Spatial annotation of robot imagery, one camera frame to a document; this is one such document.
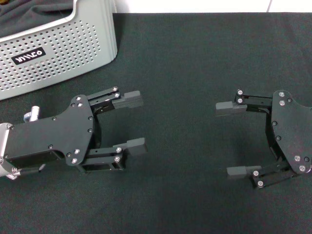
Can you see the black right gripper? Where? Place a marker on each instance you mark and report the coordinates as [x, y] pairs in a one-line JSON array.
[[292, 131]]

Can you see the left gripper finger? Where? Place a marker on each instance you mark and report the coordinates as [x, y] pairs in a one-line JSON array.
[[136, 146], [126, 100]]

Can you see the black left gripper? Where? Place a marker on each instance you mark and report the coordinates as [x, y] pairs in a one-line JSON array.
[[48, 136]]

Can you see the grey yellow towel black trim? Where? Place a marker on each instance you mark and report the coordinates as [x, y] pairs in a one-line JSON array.
[[29, 14]]

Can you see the black tablecloth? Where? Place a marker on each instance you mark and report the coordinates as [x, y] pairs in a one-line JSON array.
[[185, 61]]

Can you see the grey perforated storage box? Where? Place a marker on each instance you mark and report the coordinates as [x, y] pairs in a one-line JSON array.
[[73, 48]]

